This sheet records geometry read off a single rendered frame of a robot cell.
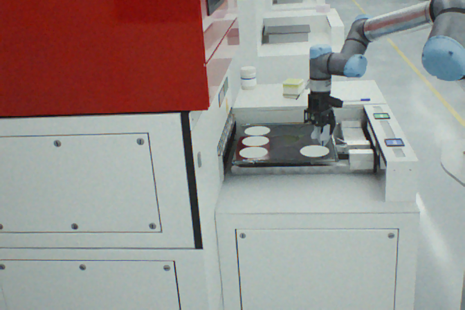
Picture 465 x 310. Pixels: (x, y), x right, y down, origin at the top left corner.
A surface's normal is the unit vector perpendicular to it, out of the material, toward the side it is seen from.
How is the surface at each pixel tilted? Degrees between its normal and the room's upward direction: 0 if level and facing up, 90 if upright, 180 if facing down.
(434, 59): 127
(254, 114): 90
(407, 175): 90
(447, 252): 0
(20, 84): 90
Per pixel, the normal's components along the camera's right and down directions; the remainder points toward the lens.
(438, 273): -0.07, -0.93
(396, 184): -0.11, 0.37
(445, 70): -0.51, 0.80
